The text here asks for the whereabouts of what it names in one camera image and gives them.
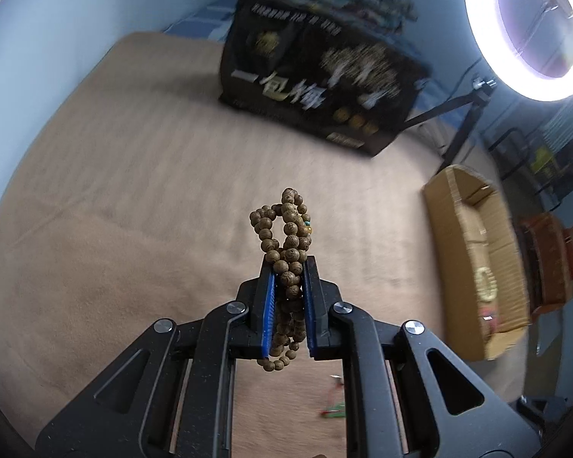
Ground white ring light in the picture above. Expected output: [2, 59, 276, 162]
[465, 0, 573, 102]

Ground red strap wristwatch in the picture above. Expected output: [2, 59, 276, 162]
[478, 307, 498, 342]

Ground blue patterned bed sheet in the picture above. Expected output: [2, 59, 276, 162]
[163, 0, 238, 44]

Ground yellow jade bead bracelet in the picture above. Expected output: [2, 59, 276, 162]
[474, 266, 500, 302]

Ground red cord jade pendant necklace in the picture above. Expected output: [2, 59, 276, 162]
[319, 374, 348, 420]

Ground metal clothes rack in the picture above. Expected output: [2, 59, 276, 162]
[484, 99, 573, 206]

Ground cardboard box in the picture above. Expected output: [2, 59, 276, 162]
[423, 166, 531, 362]

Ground brown wooden bead necklace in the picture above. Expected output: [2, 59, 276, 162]
[247, 187, 316, 373]

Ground black tripod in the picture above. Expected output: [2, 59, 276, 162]
[402, 75, 500, 173]

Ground black snack bag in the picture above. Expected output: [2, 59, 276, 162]
[219, 0, 431, 156]

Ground brown bed blanket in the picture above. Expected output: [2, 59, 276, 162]
[0, 33, 526, 457]

